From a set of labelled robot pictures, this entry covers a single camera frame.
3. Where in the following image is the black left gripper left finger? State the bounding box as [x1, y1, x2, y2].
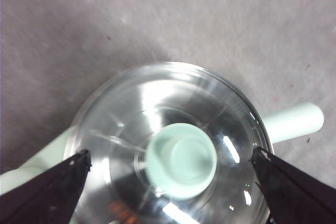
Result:
[0, 149, 92, 224]

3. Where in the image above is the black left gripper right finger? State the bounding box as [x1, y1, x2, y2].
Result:
[249, 147, 336, 224]

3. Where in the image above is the glass lid with green knob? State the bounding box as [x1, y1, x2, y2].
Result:
[62, 61, 276, 224]

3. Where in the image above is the pale green handled pot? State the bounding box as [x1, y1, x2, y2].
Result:
[263, 102, 325, 145]

